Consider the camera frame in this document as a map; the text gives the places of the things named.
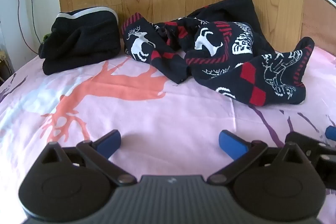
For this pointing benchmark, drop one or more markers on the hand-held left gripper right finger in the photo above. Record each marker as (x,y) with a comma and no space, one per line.
(232,144)

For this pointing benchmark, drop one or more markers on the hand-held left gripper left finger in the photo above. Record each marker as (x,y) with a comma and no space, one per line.
(109,144)

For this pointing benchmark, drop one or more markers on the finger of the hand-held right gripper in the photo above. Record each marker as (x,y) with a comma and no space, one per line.
(331,131)
(309,144)

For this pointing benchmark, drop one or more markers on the navy red reindeer pattern sweater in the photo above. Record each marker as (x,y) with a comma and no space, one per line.
(223,56)

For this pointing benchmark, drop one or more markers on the folded black garment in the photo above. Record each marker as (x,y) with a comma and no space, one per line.
(78,43)

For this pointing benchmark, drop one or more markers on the brown perforated cushion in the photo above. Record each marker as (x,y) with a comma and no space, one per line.
(320,22)

